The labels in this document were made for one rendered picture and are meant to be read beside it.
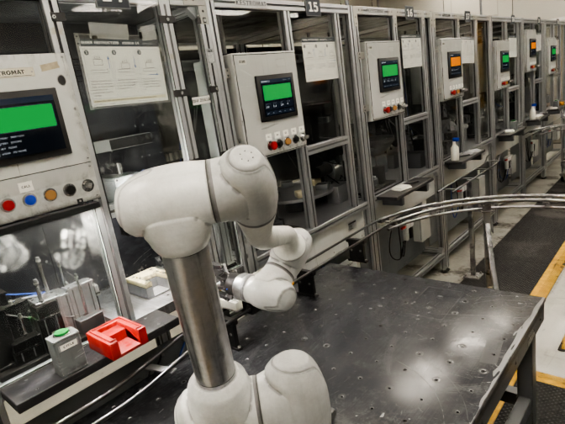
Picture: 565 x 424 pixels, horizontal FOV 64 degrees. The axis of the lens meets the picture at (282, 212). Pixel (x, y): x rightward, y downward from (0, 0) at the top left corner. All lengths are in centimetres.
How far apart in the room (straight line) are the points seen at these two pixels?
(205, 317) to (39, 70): 92
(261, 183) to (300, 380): 54
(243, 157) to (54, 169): 82
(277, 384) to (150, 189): 59
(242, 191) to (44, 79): 87
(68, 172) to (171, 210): 73
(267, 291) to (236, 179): 57
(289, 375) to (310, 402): 9
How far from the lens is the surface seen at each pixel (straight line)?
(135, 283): 195
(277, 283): 137
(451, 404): 151
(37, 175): 155
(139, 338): 157
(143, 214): 90
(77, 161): 159
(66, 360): 153
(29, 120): 152
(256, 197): 89
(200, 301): 102
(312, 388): 122
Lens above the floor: 161
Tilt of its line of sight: 14 degrees down
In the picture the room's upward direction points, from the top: 9 degrees counter-clockwise
